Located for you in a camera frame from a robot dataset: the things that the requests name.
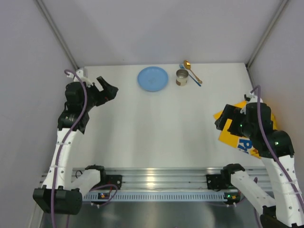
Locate aluminium frame post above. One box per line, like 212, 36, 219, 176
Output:
33, 0, 78, 70
246, 0, 291, 69

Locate blue fork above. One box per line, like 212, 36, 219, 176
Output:
179, 64, 201, 87

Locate yellow placemat cloth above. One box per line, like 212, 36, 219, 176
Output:
213, 101, 278, 159

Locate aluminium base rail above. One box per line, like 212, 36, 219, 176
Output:
39, 167, 274, 190

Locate metal cup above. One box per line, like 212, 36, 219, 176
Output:
176, 69, 189, 86

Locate right aluminium frame post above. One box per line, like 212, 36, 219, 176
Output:
246, 0, 291, 69

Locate left aluminium frame post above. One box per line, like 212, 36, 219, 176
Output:
33, 0, 78, 70

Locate perforated cable duct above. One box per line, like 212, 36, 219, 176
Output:
83, 191, 240, 202

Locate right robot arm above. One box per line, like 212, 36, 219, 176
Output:
215, 96, 304, 228

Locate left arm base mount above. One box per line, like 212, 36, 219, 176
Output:
101, 174, 123, 190

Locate blue plastic plate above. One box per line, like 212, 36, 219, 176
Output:
137, 66, 169, 92

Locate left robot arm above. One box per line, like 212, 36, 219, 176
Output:
33, 76, 119, 215

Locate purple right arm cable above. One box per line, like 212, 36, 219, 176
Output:
250, 85, 304, 228

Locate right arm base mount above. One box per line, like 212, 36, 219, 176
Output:
206, 174, 228, 191

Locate gold spoon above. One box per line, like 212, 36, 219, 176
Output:
183, 60, 202, 84

